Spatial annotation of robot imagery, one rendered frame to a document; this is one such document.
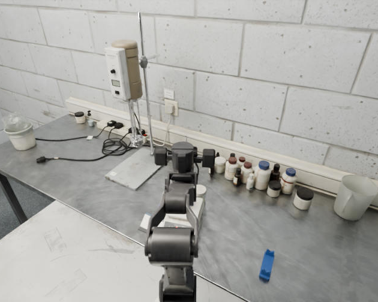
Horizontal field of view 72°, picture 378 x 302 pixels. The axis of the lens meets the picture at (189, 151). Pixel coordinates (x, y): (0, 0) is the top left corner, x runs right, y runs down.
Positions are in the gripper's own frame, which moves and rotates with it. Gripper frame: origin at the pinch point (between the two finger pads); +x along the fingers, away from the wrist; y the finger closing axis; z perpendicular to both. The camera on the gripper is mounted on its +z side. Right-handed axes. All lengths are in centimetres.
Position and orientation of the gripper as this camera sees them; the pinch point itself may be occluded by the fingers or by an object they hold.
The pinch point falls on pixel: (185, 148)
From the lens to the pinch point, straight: 84.5
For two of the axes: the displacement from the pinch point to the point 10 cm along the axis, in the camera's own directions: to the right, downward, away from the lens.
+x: 0.3, -5.5, 8.3
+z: -0.2, 8.3, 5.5
